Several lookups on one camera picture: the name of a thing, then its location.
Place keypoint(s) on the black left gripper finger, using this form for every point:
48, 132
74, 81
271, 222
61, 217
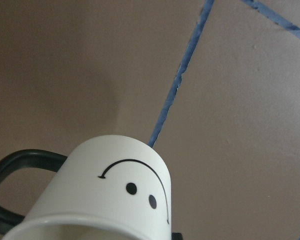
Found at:
176, 236

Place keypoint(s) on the white smiley mug black handle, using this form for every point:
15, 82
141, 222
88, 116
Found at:
110, 187

